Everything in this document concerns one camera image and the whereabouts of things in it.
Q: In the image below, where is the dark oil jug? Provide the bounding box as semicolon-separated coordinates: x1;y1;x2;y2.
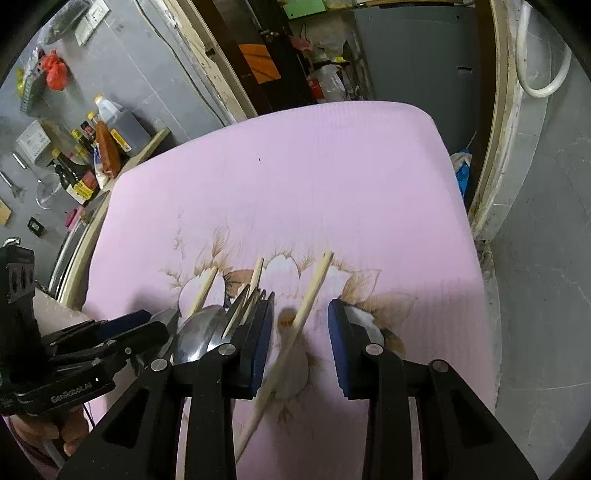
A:
92;93;153;154

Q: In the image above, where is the person's left hand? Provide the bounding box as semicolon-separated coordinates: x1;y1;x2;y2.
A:
4;404;94;461

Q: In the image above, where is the orange board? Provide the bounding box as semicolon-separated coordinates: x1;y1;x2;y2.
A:
238;44;282;85

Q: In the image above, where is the red plastic bag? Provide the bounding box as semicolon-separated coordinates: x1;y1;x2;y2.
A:
39;51;70;92

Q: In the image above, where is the grey wall basket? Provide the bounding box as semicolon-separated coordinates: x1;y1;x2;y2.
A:
18;65;51;117

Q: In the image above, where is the green box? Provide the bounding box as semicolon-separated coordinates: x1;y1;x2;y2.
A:
283;0;327;19

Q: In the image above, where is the grey refrigerator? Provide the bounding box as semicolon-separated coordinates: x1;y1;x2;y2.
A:
353;4;482;155

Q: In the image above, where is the clear plastic bag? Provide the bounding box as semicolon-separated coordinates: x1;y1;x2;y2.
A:
314;62;347;102

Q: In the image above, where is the wooden door frame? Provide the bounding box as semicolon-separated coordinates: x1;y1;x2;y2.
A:
139;0;527;245

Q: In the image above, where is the white wall socket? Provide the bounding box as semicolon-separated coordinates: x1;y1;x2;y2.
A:
74;0;112;47

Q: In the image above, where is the large metal spoon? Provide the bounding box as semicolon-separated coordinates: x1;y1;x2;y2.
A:
173;305;227;365

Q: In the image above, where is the wooden chopstick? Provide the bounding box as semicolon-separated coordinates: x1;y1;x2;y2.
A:
187;266;219;321
222;257;265;340
235;251;334;464

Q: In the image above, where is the clear bag of dried goods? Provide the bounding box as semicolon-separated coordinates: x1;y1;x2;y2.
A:
39;0;93;45

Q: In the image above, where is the white hose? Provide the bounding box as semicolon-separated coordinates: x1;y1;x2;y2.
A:
515;0;573;99

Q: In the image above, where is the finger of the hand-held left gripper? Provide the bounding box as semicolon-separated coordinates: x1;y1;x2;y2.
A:
90;309;153;341
99;320;171;370

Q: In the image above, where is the orange chilli powder bag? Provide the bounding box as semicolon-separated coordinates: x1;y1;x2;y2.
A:
95;122;123;181

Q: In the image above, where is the white wall box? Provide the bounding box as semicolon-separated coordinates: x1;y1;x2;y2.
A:
16;120;55;162

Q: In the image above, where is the dark pump bottle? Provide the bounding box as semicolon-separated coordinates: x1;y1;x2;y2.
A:
51;150;100;206

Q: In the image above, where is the metal spatula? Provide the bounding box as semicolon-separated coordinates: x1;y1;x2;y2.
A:
0;171;26;201

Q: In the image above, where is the metal fork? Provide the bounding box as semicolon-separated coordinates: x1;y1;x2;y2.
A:
226;284;273;333

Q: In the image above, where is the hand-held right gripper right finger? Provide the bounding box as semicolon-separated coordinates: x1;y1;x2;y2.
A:
327;298;541;480

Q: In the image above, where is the pink floral cloth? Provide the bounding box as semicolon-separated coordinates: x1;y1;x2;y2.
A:
83;99;502;480

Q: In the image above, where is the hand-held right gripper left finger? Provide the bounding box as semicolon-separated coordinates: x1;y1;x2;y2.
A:
55;293;277;480

